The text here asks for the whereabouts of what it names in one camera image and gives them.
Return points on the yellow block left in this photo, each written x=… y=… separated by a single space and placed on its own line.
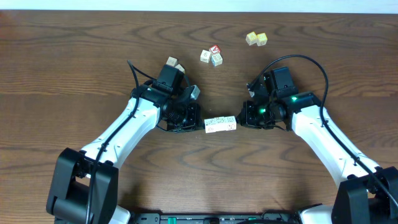
x=251 y=38

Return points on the red letter block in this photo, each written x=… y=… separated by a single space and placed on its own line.
x=214 y=49

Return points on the white block letter O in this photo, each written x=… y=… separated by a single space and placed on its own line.
x=220 y=124

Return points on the white block red edge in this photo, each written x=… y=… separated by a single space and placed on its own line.
x=171 y=61

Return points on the yellow block right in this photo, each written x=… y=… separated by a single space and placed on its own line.
x=261 y=39

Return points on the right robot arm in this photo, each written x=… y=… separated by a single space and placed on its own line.
x=367 y=193

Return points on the white block yellow edge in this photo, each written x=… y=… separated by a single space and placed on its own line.
x=179 y=67

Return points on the white block with picture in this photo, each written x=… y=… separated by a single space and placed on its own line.
x=229 y=123

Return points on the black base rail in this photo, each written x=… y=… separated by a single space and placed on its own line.
x=229 y=218

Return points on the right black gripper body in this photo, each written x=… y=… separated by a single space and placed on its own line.
x=257 y=116

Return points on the white block letter A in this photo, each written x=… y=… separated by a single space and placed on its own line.
x=210 y=125

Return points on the white block near centre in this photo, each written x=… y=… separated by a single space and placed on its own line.
x=205 y=56

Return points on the white block blue edge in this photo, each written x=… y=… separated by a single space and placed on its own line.
x=216 y=59

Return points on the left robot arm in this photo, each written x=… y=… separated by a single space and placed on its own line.
x=84 y=186

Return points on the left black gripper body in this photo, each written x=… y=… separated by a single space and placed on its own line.
x=183 y=118

